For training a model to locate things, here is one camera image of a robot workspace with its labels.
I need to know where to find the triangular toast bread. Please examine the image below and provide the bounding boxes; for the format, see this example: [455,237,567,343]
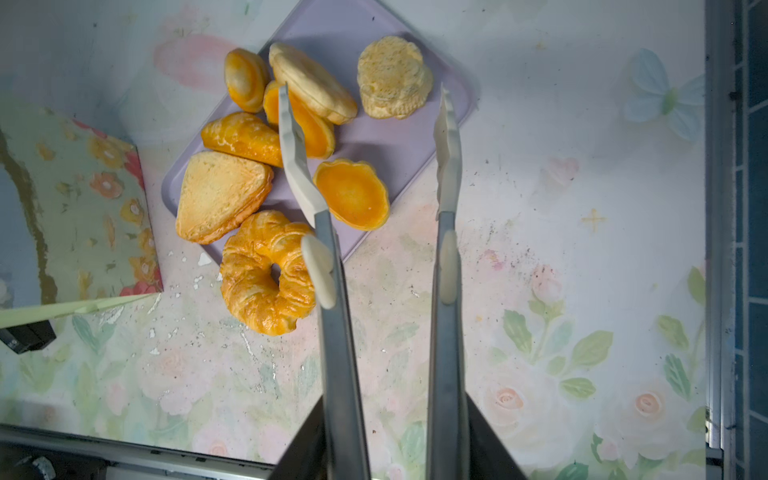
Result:
[176,151,274,245]

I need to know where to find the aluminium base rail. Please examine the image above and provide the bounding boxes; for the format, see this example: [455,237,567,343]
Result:
[1,424,274,479]

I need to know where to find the orange egg tart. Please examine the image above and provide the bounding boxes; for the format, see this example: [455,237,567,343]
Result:
[313,158,390,231]

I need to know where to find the orange round flat bread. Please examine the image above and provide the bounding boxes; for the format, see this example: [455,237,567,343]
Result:
[263,81,336,160]

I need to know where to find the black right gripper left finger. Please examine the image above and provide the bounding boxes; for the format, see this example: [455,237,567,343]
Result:
[268,397,327,480]

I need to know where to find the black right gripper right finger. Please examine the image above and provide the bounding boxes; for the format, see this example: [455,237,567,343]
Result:
[467,395,527,480]

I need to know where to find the ring shaped croissant bread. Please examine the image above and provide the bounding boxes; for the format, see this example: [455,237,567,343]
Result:
[220,210,315,336]

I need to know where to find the metal tongs with white tips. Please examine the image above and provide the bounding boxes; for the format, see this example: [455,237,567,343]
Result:
[278,87,470,479]

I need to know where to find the round brown bun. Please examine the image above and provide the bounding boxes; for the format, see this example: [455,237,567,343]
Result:
[224,48,270,113]

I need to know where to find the pale crumbly scone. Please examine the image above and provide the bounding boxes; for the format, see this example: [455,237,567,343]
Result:
[357,36,434,119]

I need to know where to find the lilac plastic tray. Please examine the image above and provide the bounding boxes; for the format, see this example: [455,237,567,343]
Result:
[161,1,477,261]

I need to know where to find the small croissant bread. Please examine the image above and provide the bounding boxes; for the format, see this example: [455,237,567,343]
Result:
[201,112,283,168]

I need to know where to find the white paper gift bag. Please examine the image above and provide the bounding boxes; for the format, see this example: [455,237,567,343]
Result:
[1,92,163,328]

